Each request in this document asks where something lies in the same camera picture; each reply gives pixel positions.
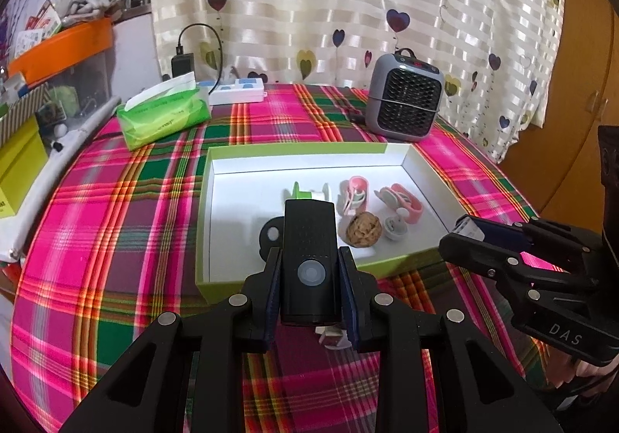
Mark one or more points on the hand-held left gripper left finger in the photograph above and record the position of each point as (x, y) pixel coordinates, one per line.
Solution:
(273, 290)

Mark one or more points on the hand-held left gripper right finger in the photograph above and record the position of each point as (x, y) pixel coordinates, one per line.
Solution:
(347, 292)

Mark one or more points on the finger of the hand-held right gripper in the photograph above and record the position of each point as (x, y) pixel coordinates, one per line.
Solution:
(493, 231)
(483, 256)

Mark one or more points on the black rectangular light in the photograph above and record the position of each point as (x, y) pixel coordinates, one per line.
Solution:
(307, 239)

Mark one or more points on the brown walnut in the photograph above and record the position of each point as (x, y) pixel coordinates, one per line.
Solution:
(365, 230)

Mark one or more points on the green and white cardboard box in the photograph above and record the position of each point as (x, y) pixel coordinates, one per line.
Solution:
(237, 220)

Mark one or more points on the white round cap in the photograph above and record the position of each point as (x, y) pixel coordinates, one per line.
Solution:
(395, 229)

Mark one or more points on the pink clip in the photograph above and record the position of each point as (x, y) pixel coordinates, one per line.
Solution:
(358, 184)
(411, 210)

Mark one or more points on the green and white spool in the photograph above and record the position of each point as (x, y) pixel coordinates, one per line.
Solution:
(302, 193)

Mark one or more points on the person's right hand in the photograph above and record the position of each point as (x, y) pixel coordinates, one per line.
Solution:
(590, 367)

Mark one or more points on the white plastic piece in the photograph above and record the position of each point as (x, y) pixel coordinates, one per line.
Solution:
(333, 338)

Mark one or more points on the grey space heater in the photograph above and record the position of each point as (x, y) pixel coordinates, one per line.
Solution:
(406, 94)

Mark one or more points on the pink plaid tablecloth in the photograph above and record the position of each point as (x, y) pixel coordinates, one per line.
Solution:
(121, 220)

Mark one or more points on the wooden wardrobe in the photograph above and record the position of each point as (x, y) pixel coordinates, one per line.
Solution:
(580, 75)

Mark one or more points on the white power strip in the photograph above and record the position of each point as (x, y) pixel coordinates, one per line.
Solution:
(237, 94)

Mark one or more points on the green tissue pack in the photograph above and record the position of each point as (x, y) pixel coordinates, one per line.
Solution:
(164, 118)

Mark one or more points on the black power adapter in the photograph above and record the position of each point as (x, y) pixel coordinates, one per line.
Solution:
(183, 65)

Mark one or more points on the yellow-green cardboard box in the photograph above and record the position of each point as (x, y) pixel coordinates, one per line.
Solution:
(19, 162)

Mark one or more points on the striped cardboard box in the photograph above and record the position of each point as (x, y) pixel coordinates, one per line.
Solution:
(24, 111)

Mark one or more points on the clear bin with orange lid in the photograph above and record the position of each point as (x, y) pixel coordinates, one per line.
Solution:
(63, 43)

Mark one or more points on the colourful small packets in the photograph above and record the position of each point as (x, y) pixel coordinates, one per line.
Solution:
(36, 22)

